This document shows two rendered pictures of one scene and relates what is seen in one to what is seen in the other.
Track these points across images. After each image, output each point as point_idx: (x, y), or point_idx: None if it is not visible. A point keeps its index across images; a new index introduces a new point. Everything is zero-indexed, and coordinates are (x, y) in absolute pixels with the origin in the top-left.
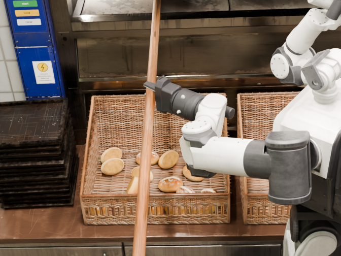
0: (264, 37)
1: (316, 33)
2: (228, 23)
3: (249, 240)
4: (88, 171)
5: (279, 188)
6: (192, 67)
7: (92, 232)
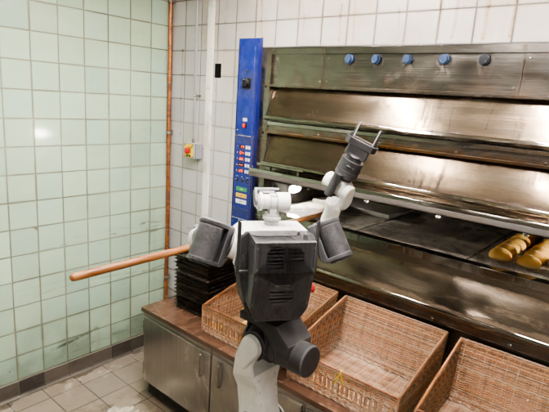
0: (372, 257)
1: (329, 212)
2: (348, 236)
3: (281, 387)
4: (225, 301)
5: (190, 247)
6: (321, 263)
7: (200, 334)
